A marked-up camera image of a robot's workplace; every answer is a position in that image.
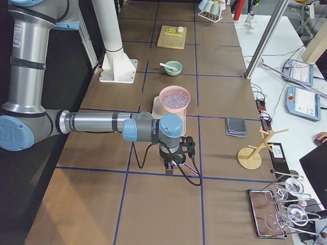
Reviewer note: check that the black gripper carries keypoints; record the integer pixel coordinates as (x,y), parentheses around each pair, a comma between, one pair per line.
(169,157)

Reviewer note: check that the white plastic spoon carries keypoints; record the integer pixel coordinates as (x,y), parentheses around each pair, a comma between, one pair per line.
(169,67)

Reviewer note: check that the metal ice scoop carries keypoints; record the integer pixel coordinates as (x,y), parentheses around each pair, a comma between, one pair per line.
(187,168)

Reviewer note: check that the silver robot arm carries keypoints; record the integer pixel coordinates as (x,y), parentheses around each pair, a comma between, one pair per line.
(24,121)

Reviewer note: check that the pink bowl of ice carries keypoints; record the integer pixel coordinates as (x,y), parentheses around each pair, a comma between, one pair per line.
(174,98)

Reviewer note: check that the mint green bowl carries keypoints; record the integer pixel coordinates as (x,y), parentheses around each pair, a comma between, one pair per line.
(174,64)

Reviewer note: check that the beige serving tray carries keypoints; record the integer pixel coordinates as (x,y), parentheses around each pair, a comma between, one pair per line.
(158,110)

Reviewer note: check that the folded grey cloth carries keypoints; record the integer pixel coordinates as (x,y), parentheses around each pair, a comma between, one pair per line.
(235,127)

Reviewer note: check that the wooden mug tree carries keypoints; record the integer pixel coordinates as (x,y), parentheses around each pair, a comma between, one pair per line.
(249,157)

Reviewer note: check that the black glass tray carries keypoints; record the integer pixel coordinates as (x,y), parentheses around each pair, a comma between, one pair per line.
(263,209)

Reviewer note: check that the bamboo cutting board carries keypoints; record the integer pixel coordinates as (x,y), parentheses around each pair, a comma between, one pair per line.
(168,41)

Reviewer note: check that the yellow plastic knife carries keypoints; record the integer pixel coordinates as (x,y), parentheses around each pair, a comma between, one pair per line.
(173,34)

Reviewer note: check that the near teach pendant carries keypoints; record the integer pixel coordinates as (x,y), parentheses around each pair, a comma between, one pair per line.
(303,103)

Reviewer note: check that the teach pendant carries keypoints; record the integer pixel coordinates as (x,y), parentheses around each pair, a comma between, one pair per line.
(303,103)
(299,70)

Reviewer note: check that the cup rack with cups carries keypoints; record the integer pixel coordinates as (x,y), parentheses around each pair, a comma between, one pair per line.
(211,10)

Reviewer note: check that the paper cup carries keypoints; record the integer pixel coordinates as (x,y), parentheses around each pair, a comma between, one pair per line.
(252,24)

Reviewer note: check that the far teach pendant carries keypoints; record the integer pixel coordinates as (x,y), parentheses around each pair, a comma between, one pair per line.
(299,70)

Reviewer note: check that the red bottle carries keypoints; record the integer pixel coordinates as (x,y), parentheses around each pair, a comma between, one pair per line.
(239,8)

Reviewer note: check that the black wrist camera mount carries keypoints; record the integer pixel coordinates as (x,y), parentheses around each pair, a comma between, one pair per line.
(188,146)

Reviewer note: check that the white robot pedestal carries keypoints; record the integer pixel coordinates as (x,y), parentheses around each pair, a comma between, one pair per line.
(116,67)

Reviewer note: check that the aluminium frame post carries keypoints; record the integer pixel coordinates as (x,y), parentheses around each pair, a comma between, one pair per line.
(267,34)

